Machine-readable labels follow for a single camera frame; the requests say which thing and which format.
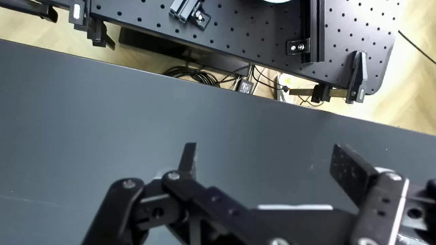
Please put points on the black power adapter on floor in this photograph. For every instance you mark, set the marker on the black power adapter on floor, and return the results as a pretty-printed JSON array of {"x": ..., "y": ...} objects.
[{"x": 245, "y": 87}]

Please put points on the black perforated breadboard plate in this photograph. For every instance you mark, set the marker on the black perforated breadboard plate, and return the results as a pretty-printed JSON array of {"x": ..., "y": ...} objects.
[{"x": 317, "y": 40}]

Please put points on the black clamp on breadboard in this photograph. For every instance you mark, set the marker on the black clamp on breadboard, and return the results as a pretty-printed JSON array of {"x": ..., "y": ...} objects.
[{"x": 354, "y": 91}]

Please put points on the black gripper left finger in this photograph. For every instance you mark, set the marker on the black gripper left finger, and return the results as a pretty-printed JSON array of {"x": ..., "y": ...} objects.
[{"x": 132, "y": 207}]

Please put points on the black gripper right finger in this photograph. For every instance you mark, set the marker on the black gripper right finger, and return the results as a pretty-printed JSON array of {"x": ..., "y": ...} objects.
[{"x": 380, "y": 196}]

